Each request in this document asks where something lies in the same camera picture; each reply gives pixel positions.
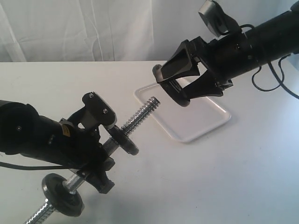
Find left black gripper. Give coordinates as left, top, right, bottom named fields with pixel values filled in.
left=39, top=116, right=115, bottom=194

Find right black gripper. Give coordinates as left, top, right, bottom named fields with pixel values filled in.
left=161, top=32, right=259, bottom=99

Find black weight plate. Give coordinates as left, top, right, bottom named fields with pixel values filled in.
left=108, top=126, right=139, bottom=155
left=42, top=173, right=84, bottom=217
left=152, top=64, right=190, bottom=107

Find chrome threaded dumbbell bar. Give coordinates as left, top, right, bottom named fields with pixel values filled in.
left=26, top=97, right=160, bottom=224

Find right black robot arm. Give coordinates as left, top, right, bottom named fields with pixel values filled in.
left=154, top=8, right=299, bottom=106

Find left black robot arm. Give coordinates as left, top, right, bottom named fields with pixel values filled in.
left=0, top=100, right=114, bottom=194

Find white rectangular tray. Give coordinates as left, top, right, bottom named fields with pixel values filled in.
left=134, top=83, right=231, bottom=143

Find white curtain backdrop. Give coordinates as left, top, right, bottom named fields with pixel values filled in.
left=0, top=0, right=299, bottom=63

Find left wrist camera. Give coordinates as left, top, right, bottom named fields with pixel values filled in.
left=67, top=92, right=117, bottom=130

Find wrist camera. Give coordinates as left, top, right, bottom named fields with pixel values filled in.
left=67, top=92, right=117, bottom=130
left=198, top=0, right=241, bottom=37

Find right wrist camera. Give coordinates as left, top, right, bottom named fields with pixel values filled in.
left=198, top=0, right=241, bottom=37

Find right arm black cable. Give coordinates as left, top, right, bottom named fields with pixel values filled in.
left=251, top=53, right=299, bottom=100

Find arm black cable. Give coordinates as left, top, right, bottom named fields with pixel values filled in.
left=251, top=53, right=299, bottom=100
left=0, top=161, right=75, bottom=172

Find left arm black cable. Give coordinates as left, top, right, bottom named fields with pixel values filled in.
left=0, top=161, right=75, bottom=172

